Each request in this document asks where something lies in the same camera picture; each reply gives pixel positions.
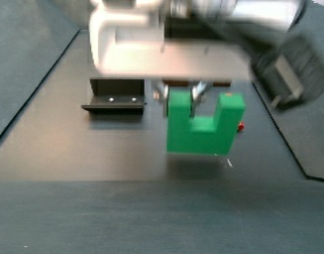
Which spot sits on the red small bar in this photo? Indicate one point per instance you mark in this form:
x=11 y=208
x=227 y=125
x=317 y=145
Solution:
x=241 y=126

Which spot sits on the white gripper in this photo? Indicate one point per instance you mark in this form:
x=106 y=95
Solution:
x=130 y=48

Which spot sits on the green U-shaped block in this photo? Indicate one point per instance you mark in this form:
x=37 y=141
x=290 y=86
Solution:
x=203 y=134

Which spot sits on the brown T-shaped block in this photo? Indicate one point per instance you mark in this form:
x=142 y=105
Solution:
x=181 y=83

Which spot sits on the black angle bracket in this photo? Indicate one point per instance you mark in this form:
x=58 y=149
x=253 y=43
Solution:
x=117 y=94

